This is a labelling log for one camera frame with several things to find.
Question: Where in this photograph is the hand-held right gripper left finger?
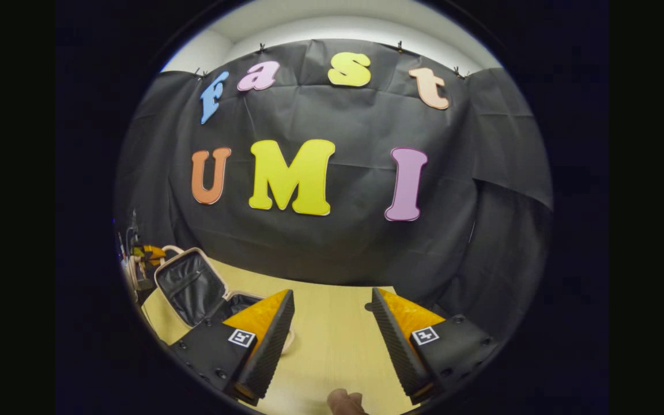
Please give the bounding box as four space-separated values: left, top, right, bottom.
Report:
171 288 296 407

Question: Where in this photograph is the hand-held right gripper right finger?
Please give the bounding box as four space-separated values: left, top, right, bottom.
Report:
369 287 501 406

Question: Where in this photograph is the beige suitcase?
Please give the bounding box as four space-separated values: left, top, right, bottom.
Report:
153 245 297 356

